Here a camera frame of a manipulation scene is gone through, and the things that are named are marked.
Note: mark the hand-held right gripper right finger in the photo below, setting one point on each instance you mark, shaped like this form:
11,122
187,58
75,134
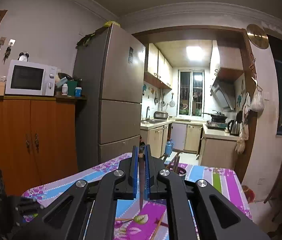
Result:
148,177

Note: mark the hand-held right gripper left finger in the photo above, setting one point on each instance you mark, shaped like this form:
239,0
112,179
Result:
135,177

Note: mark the blue perforated utensil holder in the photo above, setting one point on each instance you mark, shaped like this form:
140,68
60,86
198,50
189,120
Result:
182,172

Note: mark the blue water bottle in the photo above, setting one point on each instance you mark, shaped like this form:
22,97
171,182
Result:
169,147

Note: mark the colourful floral tablecloth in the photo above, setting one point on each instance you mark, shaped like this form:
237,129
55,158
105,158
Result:
206,177

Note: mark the orange wooden cabinet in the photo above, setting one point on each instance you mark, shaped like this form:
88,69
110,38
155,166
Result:
31,135

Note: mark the kitchen base cabinets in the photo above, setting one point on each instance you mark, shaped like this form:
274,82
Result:
218,147

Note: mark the gas stove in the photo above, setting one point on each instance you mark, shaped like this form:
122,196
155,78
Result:
216,125

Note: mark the black wok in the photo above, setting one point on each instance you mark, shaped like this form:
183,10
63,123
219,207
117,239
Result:
216,116

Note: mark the barred kitchen window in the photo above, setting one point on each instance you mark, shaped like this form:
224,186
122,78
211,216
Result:
191,92

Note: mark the steel electric kettle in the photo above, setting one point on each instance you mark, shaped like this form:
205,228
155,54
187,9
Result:
234,127

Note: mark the hanging beige cloth bag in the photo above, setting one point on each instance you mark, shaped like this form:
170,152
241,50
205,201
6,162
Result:
242,140

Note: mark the red pot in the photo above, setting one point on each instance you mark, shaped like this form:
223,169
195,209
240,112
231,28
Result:
248,193

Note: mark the grey three-door refrigerator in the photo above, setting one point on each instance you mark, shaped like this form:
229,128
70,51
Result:
106,80

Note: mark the blue-lidded jar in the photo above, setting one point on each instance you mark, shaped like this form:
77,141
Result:
78,92

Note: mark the green cup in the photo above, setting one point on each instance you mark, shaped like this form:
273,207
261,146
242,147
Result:
72,88

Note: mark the steel range hood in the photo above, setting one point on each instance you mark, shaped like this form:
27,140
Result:
222,95

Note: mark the white medicine bottle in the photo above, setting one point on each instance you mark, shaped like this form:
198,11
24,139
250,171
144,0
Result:
64,90

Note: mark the pale blue tissue pack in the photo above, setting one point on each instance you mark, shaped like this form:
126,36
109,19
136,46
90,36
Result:
61,82

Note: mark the refrigerator door sticker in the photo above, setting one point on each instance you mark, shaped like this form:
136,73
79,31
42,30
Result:
131,55

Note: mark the white microwave oven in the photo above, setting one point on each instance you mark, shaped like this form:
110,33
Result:
28,77

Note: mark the hanging white plastic bag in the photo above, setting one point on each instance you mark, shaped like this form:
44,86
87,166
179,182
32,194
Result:
257,101

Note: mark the dark green cloth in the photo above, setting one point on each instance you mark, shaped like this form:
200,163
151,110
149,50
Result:
89,38

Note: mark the small alarm clock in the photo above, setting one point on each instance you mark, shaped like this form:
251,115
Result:
23,57

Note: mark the yellow-green bundle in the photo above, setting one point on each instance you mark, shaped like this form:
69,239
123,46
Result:
111,23

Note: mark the kitchen wall cabinets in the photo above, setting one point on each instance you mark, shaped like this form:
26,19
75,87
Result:
157,66

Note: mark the white wall socket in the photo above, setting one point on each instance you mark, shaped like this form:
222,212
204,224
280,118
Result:
2,79

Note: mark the white wall switch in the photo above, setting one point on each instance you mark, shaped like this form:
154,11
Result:
267,96

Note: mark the gold round wall clock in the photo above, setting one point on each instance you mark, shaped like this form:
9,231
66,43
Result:
257,36

